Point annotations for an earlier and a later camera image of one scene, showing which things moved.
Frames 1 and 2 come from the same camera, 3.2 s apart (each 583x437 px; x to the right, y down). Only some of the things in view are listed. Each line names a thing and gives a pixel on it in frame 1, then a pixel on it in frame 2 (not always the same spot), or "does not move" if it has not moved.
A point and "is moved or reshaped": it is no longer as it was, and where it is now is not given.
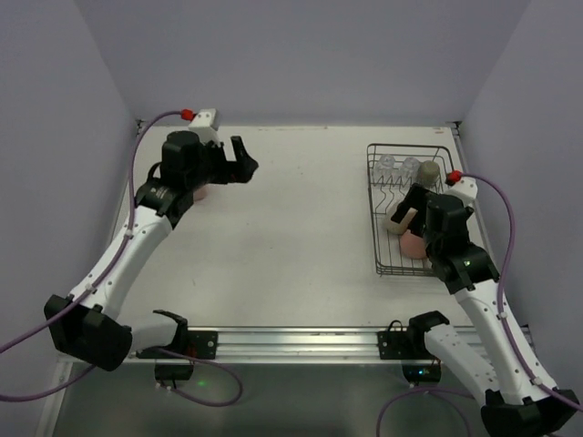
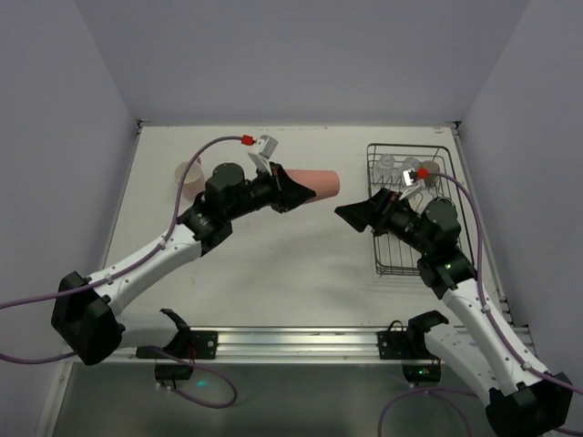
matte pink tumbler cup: (413, 246) is moved or reshaped
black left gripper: (227, 163) -> (277, 187)
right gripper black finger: (414, 199) -> (363, 215)
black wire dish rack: (393, 169) does not move
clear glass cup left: (385, 169) does not move
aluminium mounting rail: (288, 345) does not move
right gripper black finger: (417, 225) -> (384, 201)
